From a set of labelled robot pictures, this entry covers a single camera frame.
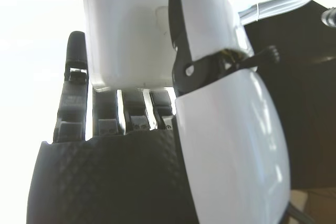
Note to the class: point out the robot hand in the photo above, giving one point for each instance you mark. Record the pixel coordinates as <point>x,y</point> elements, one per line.
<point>118,182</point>

